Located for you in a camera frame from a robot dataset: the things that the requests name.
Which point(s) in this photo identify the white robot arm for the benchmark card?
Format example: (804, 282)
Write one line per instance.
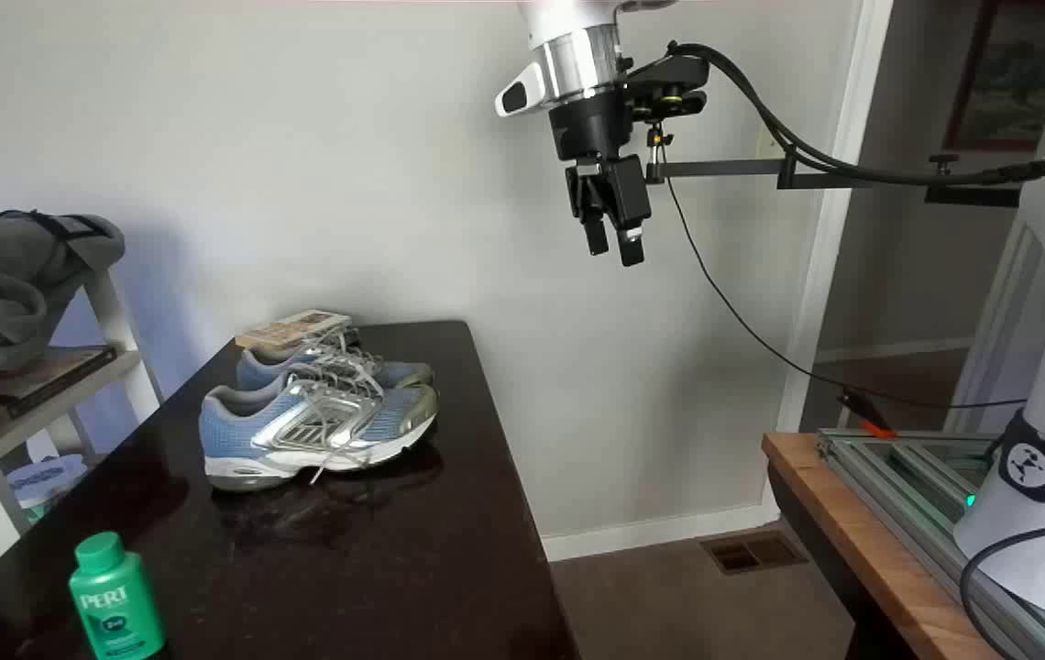
(574, 53)

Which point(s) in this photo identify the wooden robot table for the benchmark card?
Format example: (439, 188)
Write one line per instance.
(897, 605)

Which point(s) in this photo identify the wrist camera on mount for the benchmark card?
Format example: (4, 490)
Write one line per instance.
(667, 88)

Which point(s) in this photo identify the floor air vent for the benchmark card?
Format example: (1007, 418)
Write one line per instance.
(752, 552)

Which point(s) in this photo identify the blue grey front sneaker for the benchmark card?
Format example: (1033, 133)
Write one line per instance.
(304, 422)

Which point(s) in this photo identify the blue grey sneaker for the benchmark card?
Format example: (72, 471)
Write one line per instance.
(304, 422)
(331, 358)

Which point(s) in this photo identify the dark wooden dresser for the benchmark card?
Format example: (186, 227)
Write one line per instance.
(430, 554)

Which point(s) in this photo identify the green plastic bottle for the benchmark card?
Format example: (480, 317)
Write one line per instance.
(116, 600)

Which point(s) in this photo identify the blue grey rear sneaker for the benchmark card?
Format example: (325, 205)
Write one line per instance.
(331, 358)

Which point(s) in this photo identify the aluminium rail frame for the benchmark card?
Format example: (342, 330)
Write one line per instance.
(923, 486)

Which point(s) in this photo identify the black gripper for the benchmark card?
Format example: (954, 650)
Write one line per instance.
(602, 177)

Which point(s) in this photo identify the grey clothing pile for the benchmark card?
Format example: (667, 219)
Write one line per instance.
(41, 264)

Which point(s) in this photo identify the framed wall picture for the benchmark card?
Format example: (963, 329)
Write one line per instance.
(1004, 88)

